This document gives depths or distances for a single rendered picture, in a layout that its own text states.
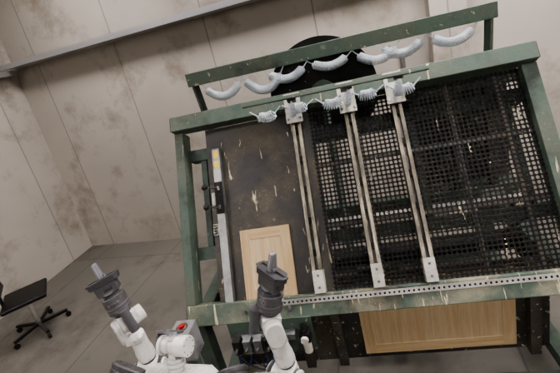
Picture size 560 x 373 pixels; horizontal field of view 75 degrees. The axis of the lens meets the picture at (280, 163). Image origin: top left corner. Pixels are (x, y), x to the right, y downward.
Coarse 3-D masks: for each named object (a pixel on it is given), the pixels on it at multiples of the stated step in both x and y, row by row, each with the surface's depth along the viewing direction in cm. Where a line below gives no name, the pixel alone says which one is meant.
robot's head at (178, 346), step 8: (168, 336) 123; (176, 336) 120; (184, 336) 119; (160, 344) 120; (168, 344) 119; (176, 344) 117; (184, 344) 117; (192, 344) 121; (160, 352) 120; (168, 352) 119; (176, 352) 117; (184, 352) 116; (168, 360) 119; (176, 360) 119; (184, 360) 121
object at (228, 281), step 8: (216, 160) 235; (216, 176) 233; (224, 192) 233; (224, 200) 231; (224, 208) 229; (224, 216) 227; (224, 224) 226; (224, 232) 226; (224, 240) 225; (224, 248) 224; (224, 256) 223; (224, 264) 222; (224, 272) 221; (224, 280) 220; (232, 280) 222; (224, 288) 219; (232, 288) 220; (232, 296) 217
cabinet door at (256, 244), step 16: (288, 224) 221; (240, 240) 225; (256, 240) 223; (272, 240) 220; (288, 240) 218; (256, 256) 221; (288, 256) 216; (256, 272) 219; (288, 272) 215; (256, 288) 217; (288, 288) 213
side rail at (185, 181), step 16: (176, 144) 243; (176, 160) 241; (192, 192) 244; (192, 208) 240; (192, 224) 236; (192, 240) 232; (192, 256) 228; (192, 272) 225; (192, 288) 223; (192, 304) 221
